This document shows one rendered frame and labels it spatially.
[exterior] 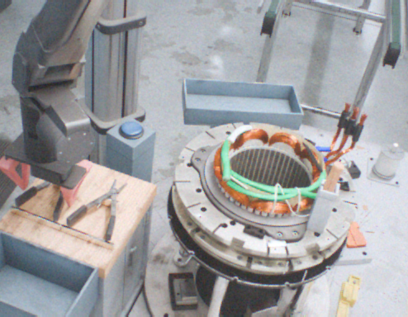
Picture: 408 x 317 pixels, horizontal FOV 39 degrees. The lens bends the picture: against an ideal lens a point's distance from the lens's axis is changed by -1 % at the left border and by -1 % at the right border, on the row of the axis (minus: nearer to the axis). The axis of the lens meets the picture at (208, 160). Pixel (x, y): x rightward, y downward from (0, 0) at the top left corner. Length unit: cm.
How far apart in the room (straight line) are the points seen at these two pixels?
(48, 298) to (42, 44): 41
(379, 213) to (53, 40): 101
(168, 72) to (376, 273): 209
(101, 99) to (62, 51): 60
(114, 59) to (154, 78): 189
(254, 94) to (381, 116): 200
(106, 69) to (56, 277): 50
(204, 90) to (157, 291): 44
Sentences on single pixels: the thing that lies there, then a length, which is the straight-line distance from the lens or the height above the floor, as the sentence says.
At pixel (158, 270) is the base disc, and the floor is 80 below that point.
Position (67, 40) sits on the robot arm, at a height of 140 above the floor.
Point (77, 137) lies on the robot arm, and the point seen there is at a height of 128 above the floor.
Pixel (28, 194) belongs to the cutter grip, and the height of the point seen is 109.
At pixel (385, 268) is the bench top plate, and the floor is 78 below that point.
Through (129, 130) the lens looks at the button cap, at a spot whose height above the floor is 104.
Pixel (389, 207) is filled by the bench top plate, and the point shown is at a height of 78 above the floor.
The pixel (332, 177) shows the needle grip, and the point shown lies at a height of 121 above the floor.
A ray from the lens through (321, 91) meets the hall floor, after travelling 331.
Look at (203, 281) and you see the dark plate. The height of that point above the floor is 78.
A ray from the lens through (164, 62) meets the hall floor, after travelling 329.
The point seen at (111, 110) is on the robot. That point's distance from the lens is 134.
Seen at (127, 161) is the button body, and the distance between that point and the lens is 116.
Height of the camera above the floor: 178
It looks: 42 degrees down
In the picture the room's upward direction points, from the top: 10 degrees clockwise
